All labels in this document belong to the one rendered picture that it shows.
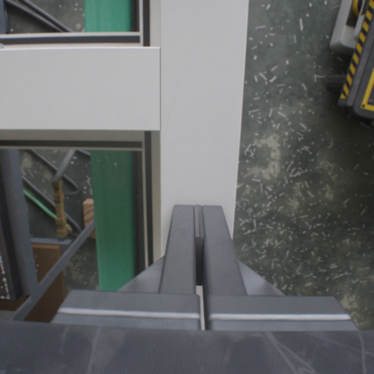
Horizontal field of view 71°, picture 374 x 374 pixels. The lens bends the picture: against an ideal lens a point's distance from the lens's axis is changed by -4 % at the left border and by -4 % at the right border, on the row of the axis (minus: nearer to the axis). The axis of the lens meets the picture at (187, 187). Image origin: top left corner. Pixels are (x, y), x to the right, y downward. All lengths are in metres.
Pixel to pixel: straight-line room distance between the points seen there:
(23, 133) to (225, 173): 0.16
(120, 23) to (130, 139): 0.08
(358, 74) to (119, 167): 0.75
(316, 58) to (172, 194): 1.07
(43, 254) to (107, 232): 0.80
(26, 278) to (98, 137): 0.58
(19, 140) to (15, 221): 0.46
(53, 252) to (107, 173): 0.81
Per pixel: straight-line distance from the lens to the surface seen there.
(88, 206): 1.19
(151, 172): 0.21
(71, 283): 1.47
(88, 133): 0.22
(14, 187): 0.66
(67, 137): 0.23
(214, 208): 0.15
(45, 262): 1.06
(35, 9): 0.99
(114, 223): 0.25
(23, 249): 0.72
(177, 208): 0.15
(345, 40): 1.09
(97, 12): 0.24
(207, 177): 0.15
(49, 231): 1.37
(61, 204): 0.99
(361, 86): 0.89
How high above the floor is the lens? 1.08
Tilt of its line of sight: 73 degrees down
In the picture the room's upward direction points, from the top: 177 degrees counter-clockwise
